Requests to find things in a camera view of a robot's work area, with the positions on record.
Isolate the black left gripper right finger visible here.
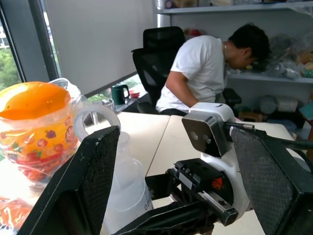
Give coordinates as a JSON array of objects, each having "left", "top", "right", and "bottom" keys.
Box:
[{"left": 230, "top": 127, "right": 313, "bottom": 235}]

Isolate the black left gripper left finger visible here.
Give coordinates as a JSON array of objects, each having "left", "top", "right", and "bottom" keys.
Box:
[{"left": 17, "top": 125, "right": 121, "bottom": 235}]

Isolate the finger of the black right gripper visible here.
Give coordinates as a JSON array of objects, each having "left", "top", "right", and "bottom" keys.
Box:
[
  {"left": 114, "top": 200, "right": 216, "bottom": 235},
  {"left": 145, "top": 170, "right": 182, "bottom": 199}
]

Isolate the clear plastic bottle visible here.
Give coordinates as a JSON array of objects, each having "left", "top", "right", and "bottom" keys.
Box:
[{"left": 104, "top": 131, "right": 154, "bottom": 235}]

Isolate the orange printed plastic packet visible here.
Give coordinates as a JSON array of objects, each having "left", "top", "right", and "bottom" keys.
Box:
[{"left": 0, "top": 195, "right": 34, "bottom": 232}]

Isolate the small wooden stool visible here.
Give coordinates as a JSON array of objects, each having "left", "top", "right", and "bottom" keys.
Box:
[{"left": 238, "top": 110, "right": 264, "bottom": 123}]

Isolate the clear fruit-print pitcher orange lid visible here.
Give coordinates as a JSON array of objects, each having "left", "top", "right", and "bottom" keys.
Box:
[{"left": 0, "top": 77, "right": 121, "bottom": 184}]

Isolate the grey round jar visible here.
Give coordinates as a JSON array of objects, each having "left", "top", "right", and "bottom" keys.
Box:
[{"left": 259, "top": 95, "right": 278, "bottom": 115}]

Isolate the teal box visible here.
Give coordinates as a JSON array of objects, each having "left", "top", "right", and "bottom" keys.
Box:
[{"left": 298, "top": 102, "right": 313, "bottom": 122}]

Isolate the clear drinking glass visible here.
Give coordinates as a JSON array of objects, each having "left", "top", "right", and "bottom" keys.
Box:
[{"left": 94, "top": 97, "right": 116, "bottom": 125}]

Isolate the dark green electric kettle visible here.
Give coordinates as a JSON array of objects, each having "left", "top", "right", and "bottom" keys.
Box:
[{"left": 111, "top": 84, "right": 130, "bottom": 106}]

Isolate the person in white t-shirt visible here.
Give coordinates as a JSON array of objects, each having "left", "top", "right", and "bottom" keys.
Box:
[{"left": 155, "top": 23, "right": 271, "bottom": 117}]

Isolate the black mesh office chair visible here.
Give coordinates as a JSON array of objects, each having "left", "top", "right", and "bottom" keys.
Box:
[{"left": 131, "top": 25, "right": 243, "bottom": 115}]

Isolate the clear bag of clutter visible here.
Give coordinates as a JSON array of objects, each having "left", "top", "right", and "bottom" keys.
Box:
[{"left": 265, "top": 33, "right": 313, "bottom": 79}]

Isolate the white roller blind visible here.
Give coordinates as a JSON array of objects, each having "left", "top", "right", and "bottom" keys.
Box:
[{"left": 45, "top": 0, "right": 155, "bottom": 95}]

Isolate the white metal shelf unit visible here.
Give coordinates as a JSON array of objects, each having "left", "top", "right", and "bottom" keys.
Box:
[{"left": 153, "top": 0, "right": 313, "bottom": 116}]

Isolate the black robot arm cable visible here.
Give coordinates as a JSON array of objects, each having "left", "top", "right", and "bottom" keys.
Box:
[{"left": 223, "top": 121, "right": 313, "bottom": 150}]

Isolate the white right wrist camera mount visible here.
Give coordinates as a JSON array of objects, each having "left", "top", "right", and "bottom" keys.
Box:
[{"left": 181, "top": 102, "right": 253, "bottom": 221}]

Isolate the dark window frame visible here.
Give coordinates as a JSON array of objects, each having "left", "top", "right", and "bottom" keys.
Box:
[{"left": 0, "top": 0, "right": 63, "bottom": 84}]

